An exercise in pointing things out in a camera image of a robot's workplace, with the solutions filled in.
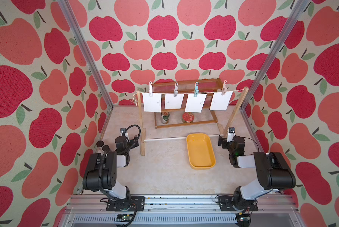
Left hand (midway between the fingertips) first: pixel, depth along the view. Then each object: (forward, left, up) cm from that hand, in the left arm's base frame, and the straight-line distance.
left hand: (129, 137), depth 95 cm
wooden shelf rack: (+22, -33, -4) cm, 40 cm away
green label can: (+15, -24, +5) cm, 28 cm away
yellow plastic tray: (-8, -50, -8) cm, 51 cm away
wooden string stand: (0, -9, -3) cm, 9 cm away
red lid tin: (+19, -41, 0) cm, 46 cm away
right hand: (-1, -68, +1) cm, 68 cm away
